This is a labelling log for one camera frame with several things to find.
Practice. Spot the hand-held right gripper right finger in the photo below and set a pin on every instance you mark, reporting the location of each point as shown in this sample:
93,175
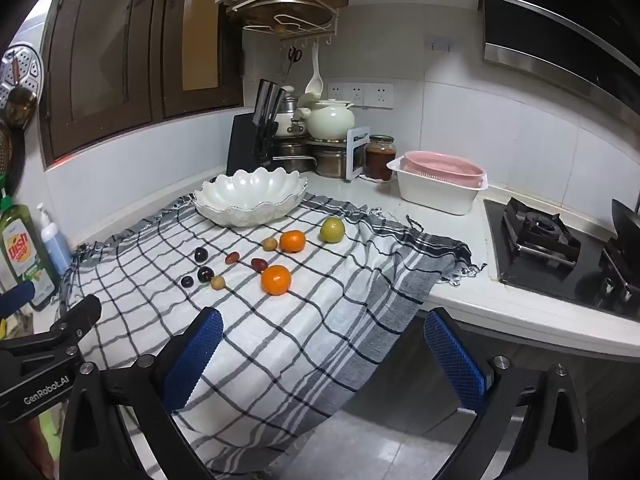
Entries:
454,357

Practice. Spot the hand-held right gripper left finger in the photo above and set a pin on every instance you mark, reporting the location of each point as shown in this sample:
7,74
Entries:
195,360

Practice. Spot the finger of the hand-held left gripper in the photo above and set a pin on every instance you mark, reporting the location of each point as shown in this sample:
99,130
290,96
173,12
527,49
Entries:
15,300
75,317

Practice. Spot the small yellow longan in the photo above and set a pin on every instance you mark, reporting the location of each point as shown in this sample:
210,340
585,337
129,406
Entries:
217,282
269,244

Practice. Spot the dark plum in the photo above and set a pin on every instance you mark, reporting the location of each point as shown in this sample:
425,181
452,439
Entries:
205,274
200,254

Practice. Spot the orange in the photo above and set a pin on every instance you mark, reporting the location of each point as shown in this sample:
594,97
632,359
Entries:
292,241
275,280

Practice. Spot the white scalloped bowl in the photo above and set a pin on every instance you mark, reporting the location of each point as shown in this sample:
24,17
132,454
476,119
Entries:
250,195

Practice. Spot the green dish soap bottle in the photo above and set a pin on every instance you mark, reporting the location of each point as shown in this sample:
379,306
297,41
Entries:
25,255

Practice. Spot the blue pump bottle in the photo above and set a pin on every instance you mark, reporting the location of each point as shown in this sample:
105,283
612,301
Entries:
54,247

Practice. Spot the dark grape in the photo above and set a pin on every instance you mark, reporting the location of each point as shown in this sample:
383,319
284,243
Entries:
187,281

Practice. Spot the grey checked cloth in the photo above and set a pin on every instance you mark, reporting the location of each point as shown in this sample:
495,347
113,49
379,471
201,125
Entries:
300,335

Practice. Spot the red date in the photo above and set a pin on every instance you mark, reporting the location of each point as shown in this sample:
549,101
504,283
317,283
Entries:
259,263
231,258

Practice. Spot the black gas stove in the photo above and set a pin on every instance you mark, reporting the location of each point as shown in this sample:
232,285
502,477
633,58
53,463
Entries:
550,250

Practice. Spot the white plastic basin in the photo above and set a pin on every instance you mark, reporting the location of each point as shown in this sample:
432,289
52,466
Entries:
435,200

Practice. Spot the green apple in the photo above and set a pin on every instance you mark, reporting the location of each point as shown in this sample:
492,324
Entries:
332,230

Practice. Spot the pink plastic colander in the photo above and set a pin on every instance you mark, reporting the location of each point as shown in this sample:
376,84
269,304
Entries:
445,167

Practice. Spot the brass ladle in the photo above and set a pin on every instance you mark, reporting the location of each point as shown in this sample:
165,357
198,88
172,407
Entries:
21,105

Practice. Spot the glass jar of red sauce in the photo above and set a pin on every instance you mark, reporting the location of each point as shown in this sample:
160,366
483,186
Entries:
380,160

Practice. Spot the black knife block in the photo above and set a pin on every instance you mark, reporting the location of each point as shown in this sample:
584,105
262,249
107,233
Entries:
242,145

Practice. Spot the black wok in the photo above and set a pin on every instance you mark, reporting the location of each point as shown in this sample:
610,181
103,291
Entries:
627,220

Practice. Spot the wide steel pot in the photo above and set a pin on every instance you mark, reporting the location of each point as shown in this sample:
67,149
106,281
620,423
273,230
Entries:
292,157

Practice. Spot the white corner pot rack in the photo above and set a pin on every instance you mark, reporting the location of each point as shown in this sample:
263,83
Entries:
359,152

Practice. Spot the perforated metal steamer plate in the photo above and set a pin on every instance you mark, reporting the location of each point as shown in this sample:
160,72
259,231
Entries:
27,72

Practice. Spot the small steel pot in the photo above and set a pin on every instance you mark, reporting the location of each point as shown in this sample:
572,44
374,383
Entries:
332,162

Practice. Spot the white enamel pot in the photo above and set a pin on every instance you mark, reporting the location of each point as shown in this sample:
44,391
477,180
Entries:
287,120

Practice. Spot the cream ceramic pot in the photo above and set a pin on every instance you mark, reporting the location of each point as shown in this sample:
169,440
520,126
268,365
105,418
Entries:
330,120

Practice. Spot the brown framed window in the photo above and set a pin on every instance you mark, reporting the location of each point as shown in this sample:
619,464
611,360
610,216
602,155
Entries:
125,50

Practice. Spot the hanging white ladle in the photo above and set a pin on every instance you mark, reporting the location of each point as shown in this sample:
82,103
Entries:
314,82

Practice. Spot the hanging black scissors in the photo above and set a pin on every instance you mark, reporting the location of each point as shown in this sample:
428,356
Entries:
294,57

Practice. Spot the black range hood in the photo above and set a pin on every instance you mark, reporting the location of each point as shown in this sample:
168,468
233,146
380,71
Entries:
560,25

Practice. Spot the white wall outlet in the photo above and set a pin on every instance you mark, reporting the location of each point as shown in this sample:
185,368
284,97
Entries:
336,93
355,94
379,96

